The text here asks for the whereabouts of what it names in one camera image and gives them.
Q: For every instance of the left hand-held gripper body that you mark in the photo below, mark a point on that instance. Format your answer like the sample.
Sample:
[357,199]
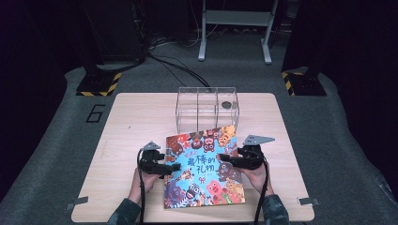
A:
[150,159]

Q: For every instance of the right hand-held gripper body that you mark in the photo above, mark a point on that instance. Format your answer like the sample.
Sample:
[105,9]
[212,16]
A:
[253,153]

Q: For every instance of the colourful cartoon animal picture book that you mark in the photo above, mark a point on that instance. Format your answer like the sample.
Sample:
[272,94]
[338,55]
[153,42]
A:
[203,168]

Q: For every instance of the person's left hand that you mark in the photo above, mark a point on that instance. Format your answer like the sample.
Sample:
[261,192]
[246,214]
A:
[145,182]

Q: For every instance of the person's right hand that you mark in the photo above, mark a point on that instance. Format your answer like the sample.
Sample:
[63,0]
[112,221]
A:
[258,176]

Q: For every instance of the dark round disc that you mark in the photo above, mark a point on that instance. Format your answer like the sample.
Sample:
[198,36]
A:
[226,105]

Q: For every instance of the clear acrylic compartment organizer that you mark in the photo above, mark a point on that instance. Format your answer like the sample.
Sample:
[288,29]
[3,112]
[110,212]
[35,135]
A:
[206,108]

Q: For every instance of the grey table clip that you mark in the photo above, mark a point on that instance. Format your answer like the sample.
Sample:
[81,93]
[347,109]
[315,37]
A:
[308,201]
[76,202]

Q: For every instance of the black stand with striped base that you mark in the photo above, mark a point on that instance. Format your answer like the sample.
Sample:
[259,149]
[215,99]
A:
[98,82]
[305,82]

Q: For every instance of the white metal stand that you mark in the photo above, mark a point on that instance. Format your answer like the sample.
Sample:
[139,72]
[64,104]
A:
[237,18]

